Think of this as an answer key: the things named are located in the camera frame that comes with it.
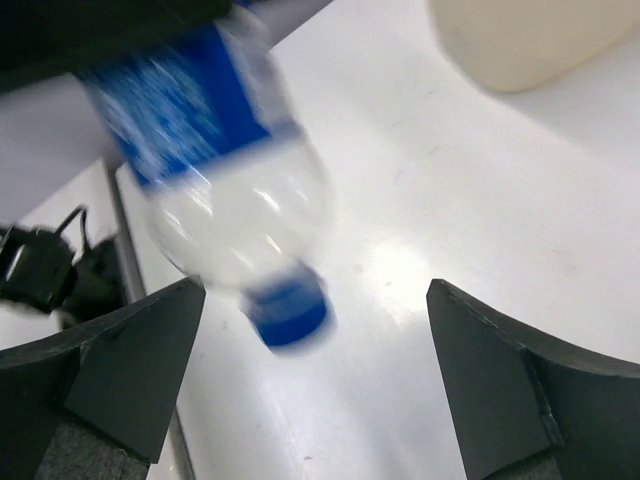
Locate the beige plastic bin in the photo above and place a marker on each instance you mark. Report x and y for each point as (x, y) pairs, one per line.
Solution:
(516, 46)

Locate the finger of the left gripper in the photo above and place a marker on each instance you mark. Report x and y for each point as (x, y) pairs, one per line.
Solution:
(44, 39)

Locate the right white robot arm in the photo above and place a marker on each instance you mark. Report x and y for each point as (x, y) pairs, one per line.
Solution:
(39, 270)

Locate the small bottle blue cap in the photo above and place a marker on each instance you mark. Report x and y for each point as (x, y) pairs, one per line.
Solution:
(234, 192)

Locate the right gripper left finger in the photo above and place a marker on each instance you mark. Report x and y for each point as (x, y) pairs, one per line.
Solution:
(95, 401)

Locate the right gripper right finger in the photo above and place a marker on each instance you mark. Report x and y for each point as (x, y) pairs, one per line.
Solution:
(528, 405)

